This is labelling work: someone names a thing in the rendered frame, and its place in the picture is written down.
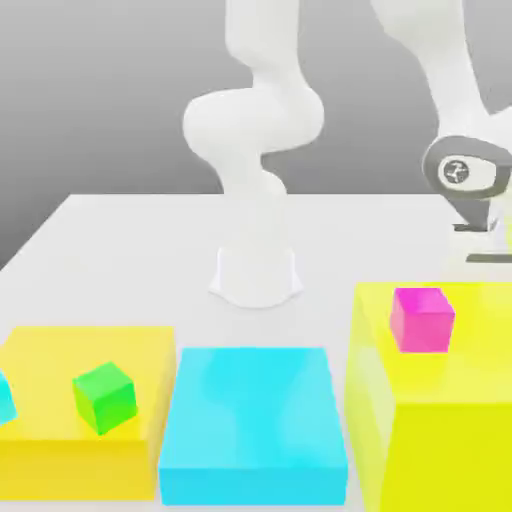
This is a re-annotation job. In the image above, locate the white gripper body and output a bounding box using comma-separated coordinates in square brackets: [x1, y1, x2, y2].
[447, 233, 512, 284]

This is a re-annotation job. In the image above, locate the small magenta cube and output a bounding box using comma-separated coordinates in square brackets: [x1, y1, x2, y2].
[389, 286, 457, 354]

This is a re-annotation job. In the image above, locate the small green cube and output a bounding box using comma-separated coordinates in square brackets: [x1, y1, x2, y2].
[71, 360, 138, 437]

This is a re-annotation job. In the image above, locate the small cyan cube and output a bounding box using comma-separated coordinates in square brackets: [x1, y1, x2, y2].
[0, 370, 19, 427]

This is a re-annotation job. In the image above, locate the large lime yellow box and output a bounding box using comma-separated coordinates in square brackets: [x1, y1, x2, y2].
[344, 281, 512, 512]

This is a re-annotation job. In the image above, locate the large cyan box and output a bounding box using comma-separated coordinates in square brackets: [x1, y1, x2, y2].
[157, 346, 349, 508]

